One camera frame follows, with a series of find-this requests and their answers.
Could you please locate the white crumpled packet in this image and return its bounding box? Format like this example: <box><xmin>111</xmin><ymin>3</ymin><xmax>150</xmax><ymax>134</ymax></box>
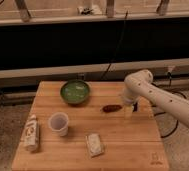
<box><xmin>24</xmin><ymin>115</ymin><xmax>39</xmax><ymax>152</ymax></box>

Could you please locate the dark red pepper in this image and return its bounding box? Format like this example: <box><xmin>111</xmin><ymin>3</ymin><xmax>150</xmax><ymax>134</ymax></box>
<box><xmin>102</xmin><ymin>105</ymin><xmax>122</xmax><ymax>113</ymax></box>

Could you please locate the small black block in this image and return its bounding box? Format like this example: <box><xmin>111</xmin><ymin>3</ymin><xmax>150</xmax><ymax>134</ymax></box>
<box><xmin>133</xmin><ymin>103</ymin><xmax>138</xmax><ymax>112</ymax></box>

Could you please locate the black cable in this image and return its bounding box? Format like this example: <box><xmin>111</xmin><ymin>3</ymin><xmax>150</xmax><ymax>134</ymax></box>
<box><xmin>99</xmin><ymin>9</ymin><xmax>130</xmax><ymax>81</ymax></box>

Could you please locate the green bowl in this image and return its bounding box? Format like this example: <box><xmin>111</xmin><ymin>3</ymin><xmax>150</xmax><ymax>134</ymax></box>
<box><xmin>60</xmin><ymin>80</ymin><xmax>90</xmax><ymax>105</ymax></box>

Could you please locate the translucent plastic cup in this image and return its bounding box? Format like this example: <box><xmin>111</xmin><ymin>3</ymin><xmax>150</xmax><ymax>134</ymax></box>
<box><xmin>48</xmin><ymin>112</ymin><xmax>69</xmax><ymax>137</ymax></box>

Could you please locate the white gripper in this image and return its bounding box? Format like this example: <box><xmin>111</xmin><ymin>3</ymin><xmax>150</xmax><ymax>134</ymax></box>
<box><xmin>122</xmin><ymin>95</ymin><xmax>138</xmax><ymax>119</ymax></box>

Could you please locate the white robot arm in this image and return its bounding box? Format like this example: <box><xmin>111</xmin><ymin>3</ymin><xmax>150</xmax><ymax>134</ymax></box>
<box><xmin>121</xmin><ymin>70</ymin><xmax>189</xmax><ymax>128</ymax></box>

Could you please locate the white sponge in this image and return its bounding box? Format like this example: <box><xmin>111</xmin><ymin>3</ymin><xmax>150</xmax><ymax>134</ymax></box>
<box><xmin>86</xmin><ymin>133</ymin><xmax>104</xmax><ymax>157</ymax></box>

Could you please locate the long dark bench rail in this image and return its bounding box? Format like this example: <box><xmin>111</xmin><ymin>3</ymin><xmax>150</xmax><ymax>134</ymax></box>
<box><xmin>0</xmin><ymin>14</ymin><xmax>189</xmax><ymax>79</ymax></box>

